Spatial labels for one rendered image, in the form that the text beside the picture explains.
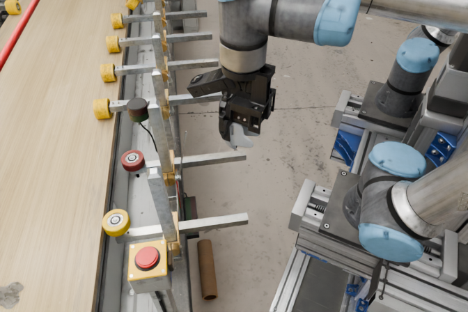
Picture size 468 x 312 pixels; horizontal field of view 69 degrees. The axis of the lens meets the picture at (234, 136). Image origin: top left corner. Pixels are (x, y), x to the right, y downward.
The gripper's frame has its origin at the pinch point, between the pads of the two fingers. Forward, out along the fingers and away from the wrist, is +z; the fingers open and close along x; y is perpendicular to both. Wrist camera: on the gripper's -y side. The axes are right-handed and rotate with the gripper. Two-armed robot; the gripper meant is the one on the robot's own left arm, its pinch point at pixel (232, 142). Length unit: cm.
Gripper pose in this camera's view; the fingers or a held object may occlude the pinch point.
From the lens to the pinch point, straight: 71.0
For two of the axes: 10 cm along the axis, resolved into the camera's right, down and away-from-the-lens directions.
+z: 0.0, 7.0, 7.1
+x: 4.4, -6.4, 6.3
